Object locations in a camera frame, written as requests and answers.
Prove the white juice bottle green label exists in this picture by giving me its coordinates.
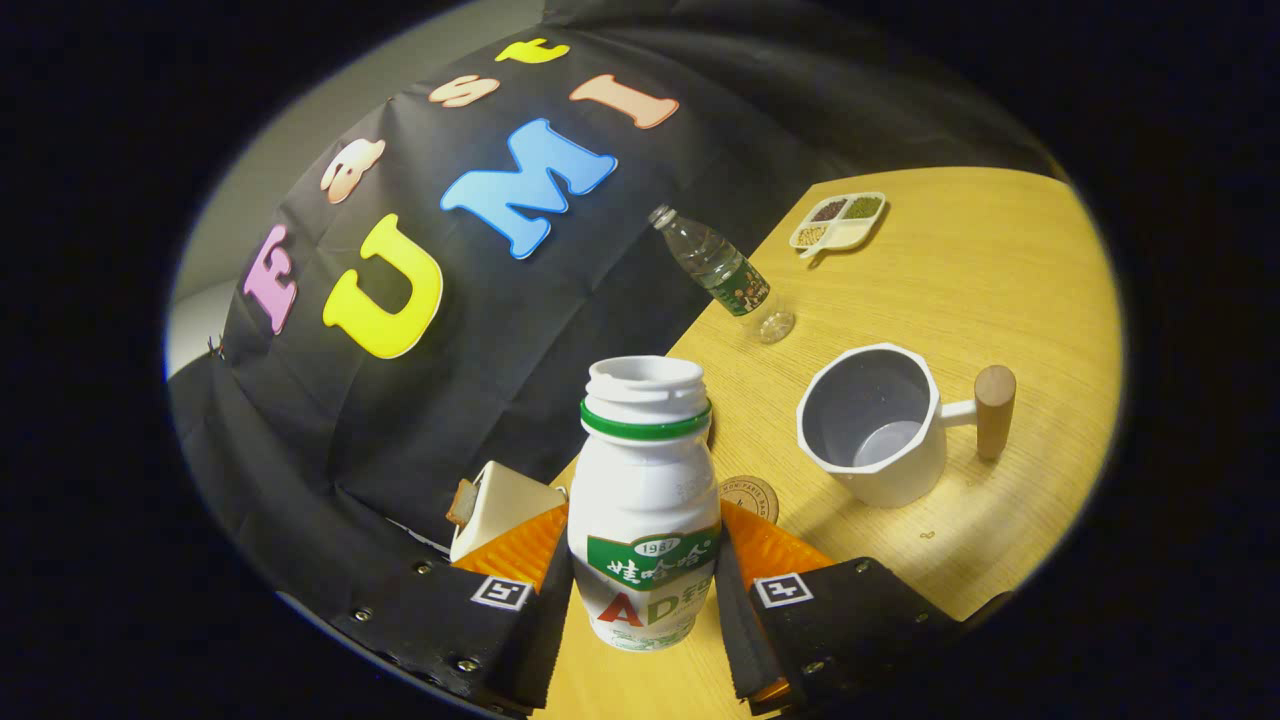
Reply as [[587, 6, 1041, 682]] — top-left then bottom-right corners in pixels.
[[567, 355, 723, 653]]

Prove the wooden table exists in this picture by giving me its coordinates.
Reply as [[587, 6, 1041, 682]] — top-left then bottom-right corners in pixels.
[[530, 165, 1126, 720]]

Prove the round cork coaster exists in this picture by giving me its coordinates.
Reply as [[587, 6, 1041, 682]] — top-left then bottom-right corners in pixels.
[[716, 475, 780, 526]]

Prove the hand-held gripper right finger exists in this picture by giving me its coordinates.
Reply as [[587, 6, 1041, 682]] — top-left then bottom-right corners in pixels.
[[715, 500, 966, 713]]

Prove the black backdrop cloth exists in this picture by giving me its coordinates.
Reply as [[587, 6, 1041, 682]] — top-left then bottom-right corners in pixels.
[[165, 0, 1061, 641]]

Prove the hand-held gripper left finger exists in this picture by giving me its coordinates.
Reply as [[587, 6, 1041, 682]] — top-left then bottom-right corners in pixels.
[[330, 500, 576, 716]]

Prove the cream toaster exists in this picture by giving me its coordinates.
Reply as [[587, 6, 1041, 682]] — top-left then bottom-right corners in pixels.
[[445, 460, 568, 563]]

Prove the white cup wooden handle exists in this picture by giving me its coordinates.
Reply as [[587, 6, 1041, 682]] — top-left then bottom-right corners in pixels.
[[796, 343, 1018, 509]]

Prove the clear plastic water bottle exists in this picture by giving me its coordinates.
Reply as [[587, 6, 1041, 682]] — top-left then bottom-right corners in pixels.
[[648, 204, 797, 346]]

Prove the white divided snack dish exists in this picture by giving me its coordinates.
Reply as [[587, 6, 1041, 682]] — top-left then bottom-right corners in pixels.
[[789, 191, 888, 261]]

